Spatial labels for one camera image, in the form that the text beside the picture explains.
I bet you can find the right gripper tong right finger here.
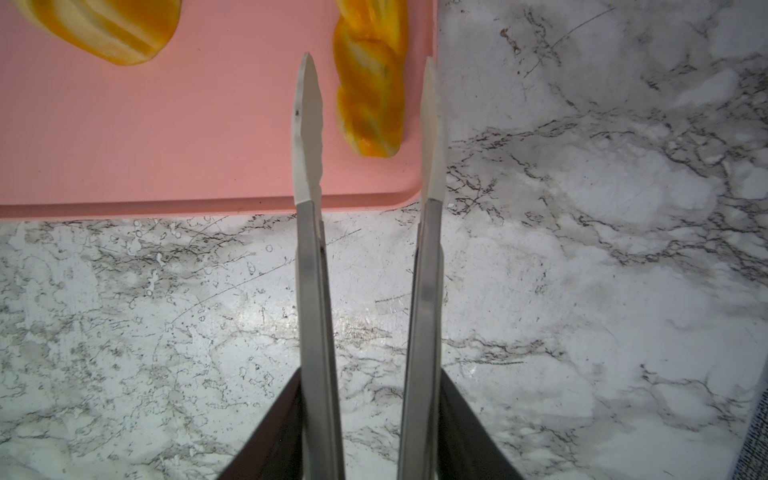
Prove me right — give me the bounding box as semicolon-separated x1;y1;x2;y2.
398;57;447;479

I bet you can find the pink plastic tray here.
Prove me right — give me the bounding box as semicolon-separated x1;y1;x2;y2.
1;1;437;220

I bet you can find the twisted yellow fake bread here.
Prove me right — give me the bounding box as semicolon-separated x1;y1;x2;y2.
332;0;409;158

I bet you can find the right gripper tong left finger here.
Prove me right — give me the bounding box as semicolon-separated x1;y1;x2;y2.
291;53;345;479

